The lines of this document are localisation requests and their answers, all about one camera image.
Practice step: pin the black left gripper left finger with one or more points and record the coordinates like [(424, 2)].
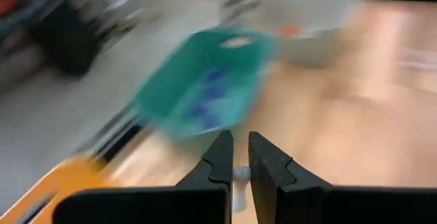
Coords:
[(164, 203)]

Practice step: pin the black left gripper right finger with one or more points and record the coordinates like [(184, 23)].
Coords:
[(307, 203)]

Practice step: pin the white plastic bone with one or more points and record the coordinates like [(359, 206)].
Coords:
[(240, 190)]

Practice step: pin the purple plastic spider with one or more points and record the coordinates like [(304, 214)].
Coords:
[(211, 121), (216, 74), (197, 110)]

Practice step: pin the orange plastic bin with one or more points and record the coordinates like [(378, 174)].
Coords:
[(68, 179)]

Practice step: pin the teal plastic bin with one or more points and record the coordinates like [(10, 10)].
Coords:
[(170, 91)]

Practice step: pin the white plastic bin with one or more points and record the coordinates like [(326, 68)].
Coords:
[(317, 50)]

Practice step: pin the orange translucent pumpkin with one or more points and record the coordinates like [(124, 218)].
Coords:
[(288, 31)]

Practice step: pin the black floor cabinet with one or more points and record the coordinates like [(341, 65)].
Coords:
[(68, 46)]

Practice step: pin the red toolbox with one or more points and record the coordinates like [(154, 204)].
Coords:
[(7, 0)]

